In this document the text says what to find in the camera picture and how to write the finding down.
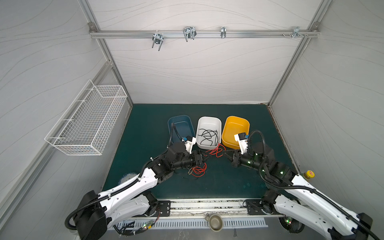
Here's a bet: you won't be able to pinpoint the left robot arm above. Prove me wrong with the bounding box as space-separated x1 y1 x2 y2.
65 136 208 240

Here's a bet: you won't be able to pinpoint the yellow cap bottle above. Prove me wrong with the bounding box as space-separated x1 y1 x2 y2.
303 170 315 180

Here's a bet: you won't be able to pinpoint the aluminium crossbar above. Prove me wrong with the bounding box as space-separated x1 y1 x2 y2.
90 27 320 39

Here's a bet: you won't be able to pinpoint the white wire basket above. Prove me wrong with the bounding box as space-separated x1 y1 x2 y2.
45 80 127 156

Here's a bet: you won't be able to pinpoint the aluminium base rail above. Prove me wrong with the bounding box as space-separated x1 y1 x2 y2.
117 197 282 219

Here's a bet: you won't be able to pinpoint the small metal cup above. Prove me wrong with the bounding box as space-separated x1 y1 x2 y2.
205 214 224 232

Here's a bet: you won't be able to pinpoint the blue plastic bin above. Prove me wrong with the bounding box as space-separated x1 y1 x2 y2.
168 115 196 144

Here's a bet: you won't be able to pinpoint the black cable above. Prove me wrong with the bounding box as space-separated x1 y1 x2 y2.
198 128 219 147

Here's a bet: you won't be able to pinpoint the yellow plastic bin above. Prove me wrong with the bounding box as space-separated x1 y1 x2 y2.
222 116 250 150

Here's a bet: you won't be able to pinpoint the white plastic bin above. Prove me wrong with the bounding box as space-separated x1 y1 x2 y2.
196 117 222 150

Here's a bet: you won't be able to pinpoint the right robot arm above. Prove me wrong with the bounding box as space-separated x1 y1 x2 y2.
232 130 379 240

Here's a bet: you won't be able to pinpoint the red yellow cables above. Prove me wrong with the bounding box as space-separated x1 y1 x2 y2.
187 143 226 178

